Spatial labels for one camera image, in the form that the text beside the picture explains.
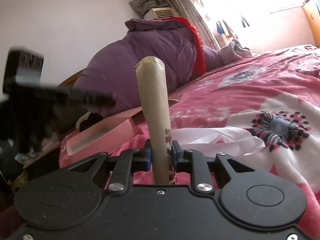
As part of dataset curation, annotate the beige printed shopping bag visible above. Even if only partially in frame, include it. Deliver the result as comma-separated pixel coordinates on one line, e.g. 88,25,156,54
134,56,266,186

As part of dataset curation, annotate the pink cardboard box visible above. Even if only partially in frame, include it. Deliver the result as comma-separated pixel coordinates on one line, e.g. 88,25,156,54
59,107,149,168

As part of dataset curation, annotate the purple folded duvet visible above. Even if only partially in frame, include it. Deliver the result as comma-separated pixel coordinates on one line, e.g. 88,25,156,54
72,16,253,118

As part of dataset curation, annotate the red floral blanket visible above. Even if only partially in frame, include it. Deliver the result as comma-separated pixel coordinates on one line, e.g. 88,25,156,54
170,45,319,238

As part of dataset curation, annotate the white air conditioner unit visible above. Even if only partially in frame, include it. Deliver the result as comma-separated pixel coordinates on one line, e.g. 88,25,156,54
143,7,178,20

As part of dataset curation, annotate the striped pink curtain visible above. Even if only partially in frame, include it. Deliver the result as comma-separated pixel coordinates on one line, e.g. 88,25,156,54
157,0,220,50

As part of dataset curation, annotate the orange wooden cabinet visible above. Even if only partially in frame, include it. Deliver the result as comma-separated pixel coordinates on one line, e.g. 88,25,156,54
303,1,319,48

